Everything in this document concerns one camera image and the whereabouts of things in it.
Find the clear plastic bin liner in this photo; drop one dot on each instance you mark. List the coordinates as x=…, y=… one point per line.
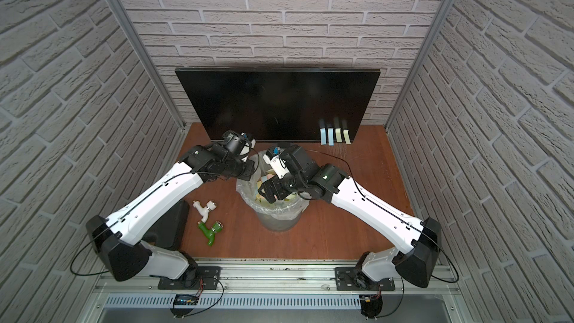
x=284, y=210

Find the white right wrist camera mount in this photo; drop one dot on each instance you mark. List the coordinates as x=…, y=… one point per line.
x=272, y=157

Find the blue sticky note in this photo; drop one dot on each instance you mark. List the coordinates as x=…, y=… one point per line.
x=330, y=136
x=323, y=136

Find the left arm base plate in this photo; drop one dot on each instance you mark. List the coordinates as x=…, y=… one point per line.
x=192, y=279

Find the light green sticky note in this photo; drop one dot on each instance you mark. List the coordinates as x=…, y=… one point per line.
x=338, y=133

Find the white plastic faucet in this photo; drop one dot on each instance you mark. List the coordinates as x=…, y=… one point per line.
x=204, y=210

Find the right controller board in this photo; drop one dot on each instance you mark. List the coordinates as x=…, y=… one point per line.
x=371, y=306

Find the left controller board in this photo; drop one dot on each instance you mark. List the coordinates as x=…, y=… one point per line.
x=185, y=301

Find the yellow sticky note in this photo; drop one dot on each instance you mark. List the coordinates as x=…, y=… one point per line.
x=346, y=136

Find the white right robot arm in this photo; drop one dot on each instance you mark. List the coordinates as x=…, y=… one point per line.
x=416, y=242

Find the mesh waste bin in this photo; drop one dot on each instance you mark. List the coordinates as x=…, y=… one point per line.
x=277, y=225

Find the controller board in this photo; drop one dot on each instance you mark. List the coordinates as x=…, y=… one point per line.
x=371, y=306
x=185, y=301

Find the black flat monitor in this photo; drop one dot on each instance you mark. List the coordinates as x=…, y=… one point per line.
x=288, y=104

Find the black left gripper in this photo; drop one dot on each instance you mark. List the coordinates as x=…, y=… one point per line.
x=244, y=169

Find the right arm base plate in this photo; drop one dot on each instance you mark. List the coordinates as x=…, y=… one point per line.
x=350, y=279

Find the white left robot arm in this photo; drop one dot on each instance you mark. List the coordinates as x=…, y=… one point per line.
x=118, y=239

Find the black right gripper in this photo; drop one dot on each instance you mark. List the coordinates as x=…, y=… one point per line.
x=268, y=191

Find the aluminium front rail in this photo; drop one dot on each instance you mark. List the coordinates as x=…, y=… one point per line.
x=267, y=277

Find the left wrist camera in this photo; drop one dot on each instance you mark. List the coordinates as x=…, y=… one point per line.
x=238, y=145

